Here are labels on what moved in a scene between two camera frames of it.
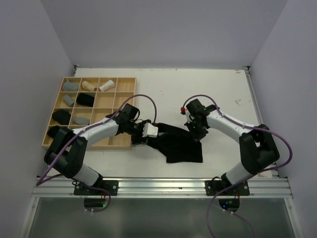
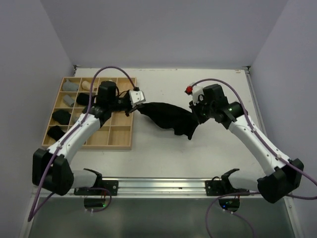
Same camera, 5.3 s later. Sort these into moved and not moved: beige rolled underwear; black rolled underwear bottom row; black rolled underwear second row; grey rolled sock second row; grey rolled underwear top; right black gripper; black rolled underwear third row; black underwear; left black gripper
Moved: left black gripper; black underwear; right black gripper
Not moved: black rolled underwear second row; beige rolled underwear; grey rolled underwear top; black rolled underwear third row; black rolled underwear bottom row; grey rolled sock second row
